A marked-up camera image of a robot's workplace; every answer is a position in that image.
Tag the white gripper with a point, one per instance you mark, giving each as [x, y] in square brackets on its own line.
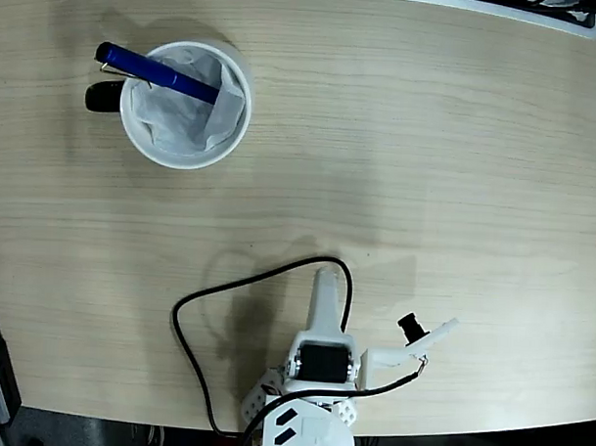
[322, 363]

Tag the blue metal pen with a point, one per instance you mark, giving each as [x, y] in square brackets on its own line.
[156, 73]

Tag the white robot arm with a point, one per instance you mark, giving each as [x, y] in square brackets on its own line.
[315, 429]

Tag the white tissue paper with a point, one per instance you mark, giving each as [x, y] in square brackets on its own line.
[179, 126]

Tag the white framed keyboard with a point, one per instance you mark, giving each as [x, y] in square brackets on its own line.
[591, 30]

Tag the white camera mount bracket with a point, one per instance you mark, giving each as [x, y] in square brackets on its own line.
[386, 358]

